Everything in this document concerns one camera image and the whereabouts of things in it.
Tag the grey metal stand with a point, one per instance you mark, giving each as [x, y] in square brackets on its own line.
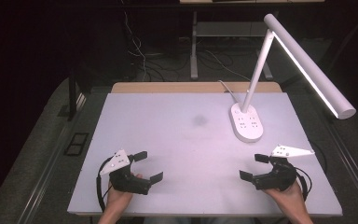
[194, 46]

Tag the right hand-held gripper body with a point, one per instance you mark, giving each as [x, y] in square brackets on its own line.
[281, 175]

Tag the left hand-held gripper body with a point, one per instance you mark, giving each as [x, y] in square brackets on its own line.
[122, 182]

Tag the person's right hand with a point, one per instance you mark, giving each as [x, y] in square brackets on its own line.
[290, 199]

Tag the person's left hand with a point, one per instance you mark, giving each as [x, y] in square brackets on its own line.
[116, 199]

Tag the white desk lamp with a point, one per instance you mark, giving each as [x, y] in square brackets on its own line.
[248, 123]

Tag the wooden table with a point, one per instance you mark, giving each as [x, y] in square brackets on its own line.
[174, 87]

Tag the white table mat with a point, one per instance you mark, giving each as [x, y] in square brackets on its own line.
[192, 161]

